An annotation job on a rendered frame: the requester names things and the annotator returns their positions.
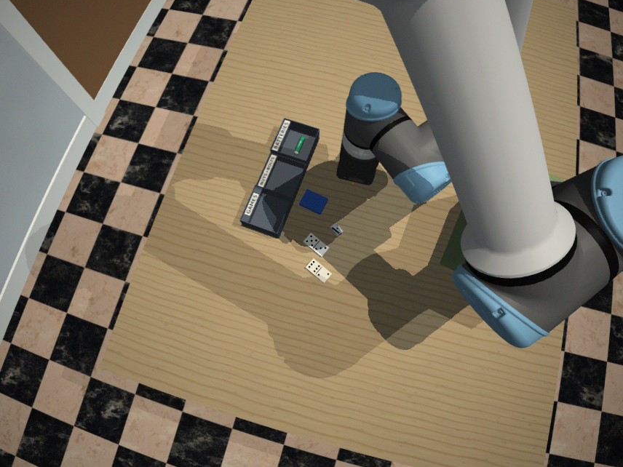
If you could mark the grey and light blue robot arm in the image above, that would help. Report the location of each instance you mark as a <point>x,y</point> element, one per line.
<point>525,271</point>

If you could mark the dark grey three-compartment bin rack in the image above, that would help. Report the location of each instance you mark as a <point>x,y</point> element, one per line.
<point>272,197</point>

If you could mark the white domino tile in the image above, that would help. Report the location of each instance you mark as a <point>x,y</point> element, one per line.
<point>318,270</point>

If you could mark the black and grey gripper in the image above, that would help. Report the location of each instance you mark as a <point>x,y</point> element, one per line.
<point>351,165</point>

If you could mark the green battery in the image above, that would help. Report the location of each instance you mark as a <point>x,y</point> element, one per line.
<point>300,143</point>

